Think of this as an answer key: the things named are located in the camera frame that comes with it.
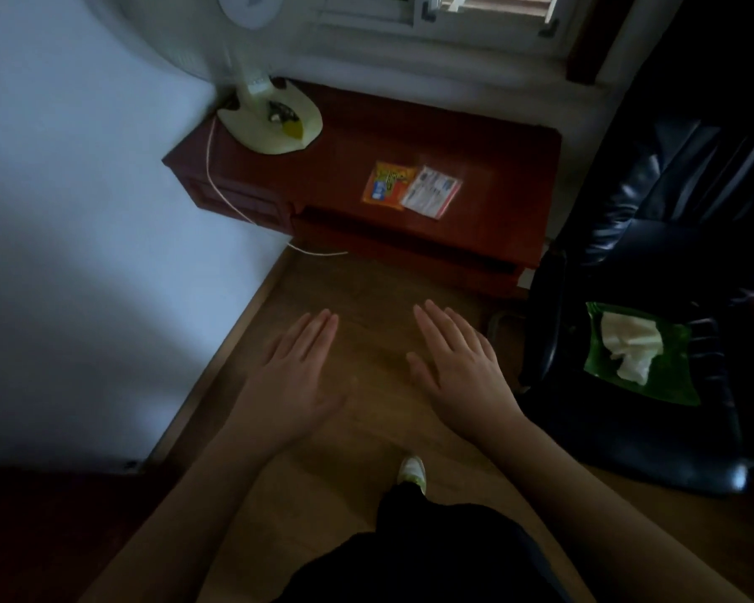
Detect person's left hand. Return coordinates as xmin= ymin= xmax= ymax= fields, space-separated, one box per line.
xmin=238 ymin=309 xmax=346 ymax=460

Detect person's right hand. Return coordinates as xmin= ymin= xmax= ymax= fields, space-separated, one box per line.
xmin=406 ymin=300 xmax=529 ymax=448

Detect person's left forearm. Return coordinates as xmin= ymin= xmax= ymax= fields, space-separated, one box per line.
xmin=78 ymin=422 xmax=284 ymax=603

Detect person's right forearm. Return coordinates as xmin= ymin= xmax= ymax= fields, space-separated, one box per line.
xmin=476 ymin=413 xmax=754 ymax=603

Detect white shoe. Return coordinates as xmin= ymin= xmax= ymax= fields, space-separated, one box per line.
xmin=397 ymin=456 xmax=427 ymax=495

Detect white printed packet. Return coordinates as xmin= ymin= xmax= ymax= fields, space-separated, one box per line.
xmin=400 ymin=166 xmax=463 ymax=220

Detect white crumpled tissue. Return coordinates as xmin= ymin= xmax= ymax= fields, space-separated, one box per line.
xmin=600 ymin=312 xmax=665 ymax=387

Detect red wooden desk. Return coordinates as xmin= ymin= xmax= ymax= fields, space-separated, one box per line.
xmin=162 ymin=78 xmax=563 ymax=302

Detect orange snack packet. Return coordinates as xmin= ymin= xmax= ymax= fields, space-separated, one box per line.
xmin=361 ymin=161 xmax=418 ymax=211

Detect person's black trousers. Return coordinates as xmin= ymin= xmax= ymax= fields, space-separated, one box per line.
xmin=275 ymin=483 xmax=573 ymax=603

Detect black leather office chair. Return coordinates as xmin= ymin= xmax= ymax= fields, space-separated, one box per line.
xmin=518 ymin=116 xmax=754 ymax=497

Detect green tray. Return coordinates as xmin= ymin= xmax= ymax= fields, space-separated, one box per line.
xmin=583 ymin=301 xmax=701 ymax=407

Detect white desk fan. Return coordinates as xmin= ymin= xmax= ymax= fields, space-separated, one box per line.
xmin=82 ymin=0 xmax=324 ymax=156

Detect white fan cable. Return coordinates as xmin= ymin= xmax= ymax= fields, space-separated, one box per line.
xmin=205 ymin=115 xmax=348 ymax=257

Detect white window frame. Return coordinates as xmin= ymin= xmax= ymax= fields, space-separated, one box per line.
xmin=317 ymin=0 xmax=580 ymax=57

